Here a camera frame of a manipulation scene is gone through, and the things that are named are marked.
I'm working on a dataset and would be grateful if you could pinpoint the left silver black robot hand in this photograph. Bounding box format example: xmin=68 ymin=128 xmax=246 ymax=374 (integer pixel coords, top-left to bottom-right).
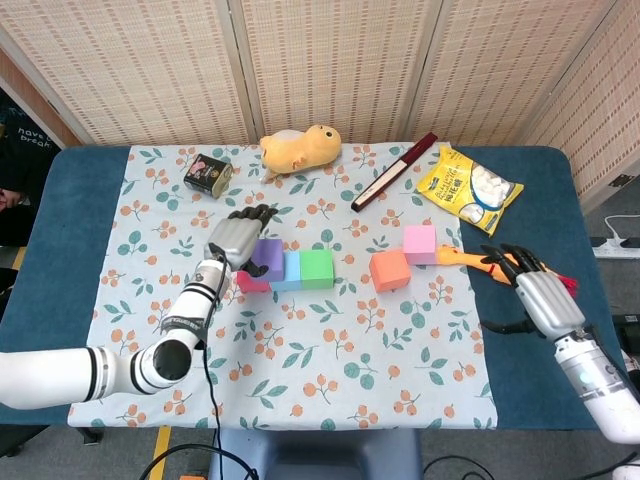
xmin=203 ymin=203 xmax=280 ymax=279

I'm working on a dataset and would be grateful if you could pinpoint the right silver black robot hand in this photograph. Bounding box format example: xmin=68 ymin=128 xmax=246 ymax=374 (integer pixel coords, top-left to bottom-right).
xmin=479 ymin=243 xmax=587 ymax=344

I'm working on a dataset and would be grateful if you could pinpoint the purple foam cube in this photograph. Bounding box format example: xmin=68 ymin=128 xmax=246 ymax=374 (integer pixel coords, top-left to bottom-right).
xmin=248 ymin=238 xmax=286 ymax=283

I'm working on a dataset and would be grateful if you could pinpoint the magenta foam cube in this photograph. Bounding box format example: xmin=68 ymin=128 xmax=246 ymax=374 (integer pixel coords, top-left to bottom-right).
xmin=235 ymin=269 xmax=274 ymax=295

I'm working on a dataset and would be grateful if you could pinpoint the green foam cube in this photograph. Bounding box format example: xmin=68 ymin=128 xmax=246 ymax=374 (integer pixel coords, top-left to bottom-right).
xmin=299 ymin=248 xmax=335 ymax=290

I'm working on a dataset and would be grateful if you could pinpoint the pink foam cube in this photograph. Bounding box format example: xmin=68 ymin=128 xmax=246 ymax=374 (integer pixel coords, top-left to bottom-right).
xmin=402 ymin=224 xmax=439 ymax=266

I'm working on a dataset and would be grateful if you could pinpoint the orange foam cube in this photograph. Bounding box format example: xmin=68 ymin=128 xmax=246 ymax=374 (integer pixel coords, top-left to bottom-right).
xmin=368 ymin=248 xmax=413 ymax=294

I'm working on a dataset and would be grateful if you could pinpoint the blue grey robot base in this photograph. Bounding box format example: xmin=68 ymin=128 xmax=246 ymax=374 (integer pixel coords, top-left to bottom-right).
xmin=207 ymin=428 xmax=424 ymax=480

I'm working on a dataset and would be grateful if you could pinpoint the light blue foam cube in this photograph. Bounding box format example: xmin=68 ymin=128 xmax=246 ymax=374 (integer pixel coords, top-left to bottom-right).
xmin=269 ymin=249 xmax=304 ymax=293

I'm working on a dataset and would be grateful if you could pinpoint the black luncheon meat tin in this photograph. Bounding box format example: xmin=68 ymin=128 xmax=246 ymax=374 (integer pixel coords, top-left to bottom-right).
xmin=182 ymin=153 xmax=234 ymax=200

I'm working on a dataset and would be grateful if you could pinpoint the black box device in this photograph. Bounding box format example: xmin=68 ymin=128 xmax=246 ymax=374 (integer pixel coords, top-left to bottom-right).
xmin=612 ymin=312 xmax=640 ymax=374

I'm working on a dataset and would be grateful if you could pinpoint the white power strip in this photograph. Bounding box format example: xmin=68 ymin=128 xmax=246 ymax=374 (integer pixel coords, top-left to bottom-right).
xmin=591 ymin=237 xmax=640 ymax=260

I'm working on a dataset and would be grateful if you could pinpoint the yellow rubber chicken toy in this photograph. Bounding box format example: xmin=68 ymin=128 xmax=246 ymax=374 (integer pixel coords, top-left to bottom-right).
xmin=435 ymin=244 xmax=579 ymax=299

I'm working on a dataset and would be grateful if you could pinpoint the yellow plush toy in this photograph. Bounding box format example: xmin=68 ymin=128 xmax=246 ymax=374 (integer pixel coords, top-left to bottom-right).
xmin=258 ymin=124 xmax=343 ymax=184

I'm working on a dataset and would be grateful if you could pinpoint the floral print tablecloth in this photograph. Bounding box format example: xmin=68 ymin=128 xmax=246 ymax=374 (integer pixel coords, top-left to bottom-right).
xmin=67 ymin=143 xmax=500 ymax=432

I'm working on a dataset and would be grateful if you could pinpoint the yellow marshmallow bag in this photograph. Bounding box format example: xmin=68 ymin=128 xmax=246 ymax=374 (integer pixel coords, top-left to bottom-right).
xmin=415 ymin=144 xmax=525 ymax=238

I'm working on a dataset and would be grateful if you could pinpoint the dark blue table cover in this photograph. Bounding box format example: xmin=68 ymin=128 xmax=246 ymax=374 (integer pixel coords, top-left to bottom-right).
xmin=0 ymin=144 xmax=639 ymax=432

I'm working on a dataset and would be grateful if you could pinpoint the dark red folding fan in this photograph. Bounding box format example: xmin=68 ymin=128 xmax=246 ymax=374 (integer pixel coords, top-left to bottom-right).
xmin=350 ymin=131 xmax=439 ymax=213

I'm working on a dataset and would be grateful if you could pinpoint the woven bamboo folding screen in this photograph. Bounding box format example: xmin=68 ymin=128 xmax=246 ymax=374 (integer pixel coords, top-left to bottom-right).
xmin=0 ymin=0 xmax=640 ymax=211

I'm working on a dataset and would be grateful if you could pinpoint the person in black shirt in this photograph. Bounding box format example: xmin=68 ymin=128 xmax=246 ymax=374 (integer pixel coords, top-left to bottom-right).
xmin=0 ymin=87 xmax=64 ymax=246

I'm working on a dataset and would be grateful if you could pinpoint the white power cable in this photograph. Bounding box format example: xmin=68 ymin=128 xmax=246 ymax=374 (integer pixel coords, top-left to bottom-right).
xmin=603 ymin=214 xmax=640 ymax=242

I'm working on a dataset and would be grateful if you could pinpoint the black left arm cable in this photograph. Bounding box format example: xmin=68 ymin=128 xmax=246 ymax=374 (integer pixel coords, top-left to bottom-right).
xmin=139 ymin=243 xmax=261 ymax=480

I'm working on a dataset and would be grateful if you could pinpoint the black floor cable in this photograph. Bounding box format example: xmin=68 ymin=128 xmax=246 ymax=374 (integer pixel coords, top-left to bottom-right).
xmin=423 ymin=454 xmax=506 ymax=480

